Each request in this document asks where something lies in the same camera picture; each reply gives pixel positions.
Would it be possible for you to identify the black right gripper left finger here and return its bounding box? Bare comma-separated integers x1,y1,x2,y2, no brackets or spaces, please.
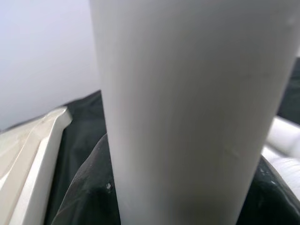
62,135,122,225

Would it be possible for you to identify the white plastic table top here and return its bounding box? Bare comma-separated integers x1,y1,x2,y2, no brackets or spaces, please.
0,105,72,225

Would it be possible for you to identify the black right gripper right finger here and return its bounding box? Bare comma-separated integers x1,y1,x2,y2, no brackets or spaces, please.
243,154,300,225

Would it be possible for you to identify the black table cloth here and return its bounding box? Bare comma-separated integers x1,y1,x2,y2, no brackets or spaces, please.
0,56,300,225

